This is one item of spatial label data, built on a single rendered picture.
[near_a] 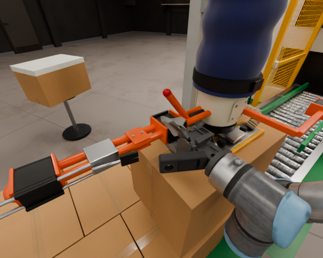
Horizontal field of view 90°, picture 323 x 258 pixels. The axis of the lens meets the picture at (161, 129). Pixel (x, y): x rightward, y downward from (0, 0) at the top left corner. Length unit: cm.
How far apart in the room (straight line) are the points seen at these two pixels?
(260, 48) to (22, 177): 63
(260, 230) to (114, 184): 97
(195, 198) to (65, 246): 78
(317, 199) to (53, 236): 111
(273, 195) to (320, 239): 170
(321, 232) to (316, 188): 162
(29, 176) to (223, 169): 39
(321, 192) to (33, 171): 59
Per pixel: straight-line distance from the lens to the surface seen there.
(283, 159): 162
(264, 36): 56
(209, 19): 54
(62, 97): 222
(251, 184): 36
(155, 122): 49
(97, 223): 110
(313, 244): 198
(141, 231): 103
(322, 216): 49
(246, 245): 45
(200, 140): 42
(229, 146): 65
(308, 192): 49
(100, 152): 42
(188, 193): 51
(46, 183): 40
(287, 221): 36
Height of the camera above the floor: 150
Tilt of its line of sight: 37 degrees down
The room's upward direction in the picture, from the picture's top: straight up
